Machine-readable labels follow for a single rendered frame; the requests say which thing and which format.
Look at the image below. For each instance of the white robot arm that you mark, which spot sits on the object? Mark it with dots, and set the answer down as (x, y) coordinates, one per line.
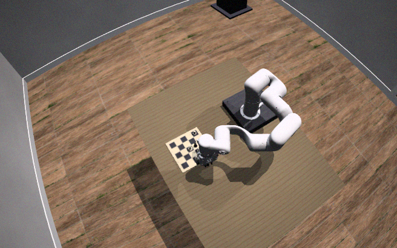
(250, 110)

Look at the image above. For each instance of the chessboard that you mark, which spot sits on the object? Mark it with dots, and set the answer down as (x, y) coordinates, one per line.
(179, 149)

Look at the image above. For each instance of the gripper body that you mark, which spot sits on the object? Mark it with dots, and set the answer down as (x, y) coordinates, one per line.
(204, 161)

